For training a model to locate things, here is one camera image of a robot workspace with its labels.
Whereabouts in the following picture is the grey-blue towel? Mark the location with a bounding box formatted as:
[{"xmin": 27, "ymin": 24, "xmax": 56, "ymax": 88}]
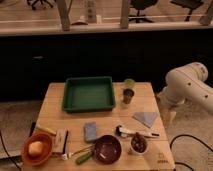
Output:
[{"xmin": 133, "ymin": 112, "xmax": 158, "ymax": 128}]

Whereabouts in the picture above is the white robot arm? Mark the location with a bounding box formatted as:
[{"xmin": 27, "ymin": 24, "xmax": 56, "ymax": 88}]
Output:
[{"xmin": 157, "ymin": 62, "xmax": 213, "ymax": 128}]

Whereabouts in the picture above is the green plastic tray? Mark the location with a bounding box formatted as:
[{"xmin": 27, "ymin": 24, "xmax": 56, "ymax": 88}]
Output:
[{"xmin": 62, "ymin": 76, "xmax": 116, "ymax": 113}]

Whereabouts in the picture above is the yellow-green plastic cup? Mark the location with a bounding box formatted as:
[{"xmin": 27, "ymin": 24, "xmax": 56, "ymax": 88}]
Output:
[{"xmin": 124, "ymin": 78, "xmax": 135, "ymax": 89}]

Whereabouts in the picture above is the dark metal cup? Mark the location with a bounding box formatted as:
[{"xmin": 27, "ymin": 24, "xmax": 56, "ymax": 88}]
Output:
[{"xmin": 123, "ymin": 89, "xmax": 134, "ymax": 104}]

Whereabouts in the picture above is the blue sponge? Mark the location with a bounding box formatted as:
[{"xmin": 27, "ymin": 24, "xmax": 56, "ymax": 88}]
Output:
[{"xmin": 84, "ymin": 122, "xmax": 97, "ymax": 143}]

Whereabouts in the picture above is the black and white brush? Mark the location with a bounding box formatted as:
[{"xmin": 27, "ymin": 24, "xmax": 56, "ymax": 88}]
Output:
[{"xmin": 115, "ymin": 125, "xmax": 160, "ymax": 138}]

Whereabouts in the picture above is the wooden table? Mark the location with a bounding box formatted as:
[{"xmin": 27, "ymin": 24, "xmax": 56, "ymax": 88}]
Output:
[{"xmin": 21, "ymin": 82, "xmax": 176, "ymax": 171}]

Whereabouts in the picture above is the dark maroon bowl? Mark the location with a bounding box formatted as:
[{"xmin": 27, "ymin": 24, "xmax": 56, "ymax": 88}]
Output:
[{"xmin": 93, "ymin": 135, "xmax": 122, "ymax": 164}]

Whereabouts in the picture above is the silver fork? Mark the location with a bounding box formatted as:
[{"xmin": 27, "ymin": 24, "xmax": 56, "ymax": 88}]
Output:
[{"xmin": 61, "ymin": 145, "xmax": 93, "ymax": 160}]

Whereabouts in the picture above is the white cup with dark contents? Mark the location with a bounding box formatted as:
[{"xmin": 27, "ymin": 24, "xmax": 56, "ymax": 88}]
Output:
[{"xmin": 129, "ymin": 133, "xmax": 148, "ymax": 155}]

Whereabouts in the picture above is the yellow banana piece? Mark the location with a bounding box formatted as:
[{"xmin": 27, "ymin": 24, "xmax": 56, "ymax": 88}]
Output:
[{"xmin": 36, "ymin": 125, "xmax": 56, "ymax": 136}]

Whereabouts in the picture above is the wooden block brush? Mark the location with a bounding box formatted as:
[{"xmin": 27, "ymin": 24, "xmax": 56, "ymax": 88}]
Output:
[{"xmin": 53, "ymin": 129, "xmax": 68, "ymax": 154}]

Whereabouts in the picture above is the black office chair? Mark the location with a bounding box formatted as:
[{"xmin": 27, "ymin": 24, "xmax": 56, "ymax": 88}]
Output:
[{"xmin": 129, "ymin": 0, "xmax": 158, "ymax": 23}]

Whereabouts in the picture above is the orange bowl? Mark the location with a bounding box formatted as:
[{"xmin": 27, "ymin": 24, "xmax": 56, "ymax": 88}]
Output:
[{"xmin": 21, "ymin": 132, "xmax": 53, "ymax": 166}]

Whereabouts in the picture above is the yellow potato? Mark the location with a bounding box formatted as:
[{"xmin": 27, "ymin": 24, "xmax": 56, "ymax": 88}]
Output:
[{"xmin": 28, "ymin": 141, "xmax": 44, "ymax": 157}]

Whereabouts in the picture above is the green handled tool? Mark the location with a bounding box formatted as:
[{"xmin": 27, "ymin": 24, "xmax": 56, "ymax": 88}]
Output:
[{"xmin": 75, "ymin": 151, "xmax": 93, "ymax": 165}]

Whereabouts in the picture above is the black cable right floor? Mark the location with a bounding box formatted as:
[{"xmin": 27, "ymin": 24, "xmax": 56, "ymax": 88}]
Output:
[{"xmin": 169, "ymin": 133, "xmax": 213, "ymax": 171}]

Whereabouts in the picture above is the black cable floor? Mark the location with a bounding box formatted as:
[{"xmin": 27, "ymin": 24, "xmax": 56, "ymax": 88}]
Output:
[
  {"xmin": 0, "ymin": 129, "xmax": 22, "ymax": 171},
  {"xmin": 169, "ymin": 133, "xmax": 213, "ymax": 171}
]

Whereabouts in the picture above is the black cable left floor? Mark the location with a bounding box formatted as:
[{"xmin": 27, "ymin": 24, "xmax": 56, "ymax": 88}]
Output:
[{"xmin": 0, "ymin": 129, "xmax": 22, "ymax": 171}]

